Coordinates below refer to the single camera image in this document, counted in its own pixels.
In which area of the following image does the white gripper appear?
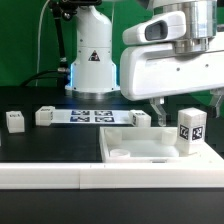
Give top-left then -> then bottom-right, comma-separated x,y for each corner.
120,10 -> 224,127

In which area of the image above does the white square tabletop part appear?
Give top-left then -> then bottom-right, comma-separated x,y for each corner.
99,127 -> 223,164

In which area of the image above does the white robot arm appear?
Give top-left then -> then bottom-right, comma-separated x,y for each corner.
70,0 -> 224,126

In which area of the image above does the white L-shaped fence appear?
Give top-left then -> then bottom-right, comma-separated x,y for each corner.
0,131 -> 224,190

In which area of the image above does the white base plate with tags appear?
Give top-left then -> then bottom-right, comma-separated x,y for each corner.
52,109 -> 130,124

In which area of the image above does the black cable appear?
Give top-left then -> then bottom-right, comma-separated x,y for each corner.
20,68 -> 72,88

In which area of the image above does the white cable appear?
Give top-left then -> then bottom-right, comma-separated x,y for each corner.
35,0 -> 52,88

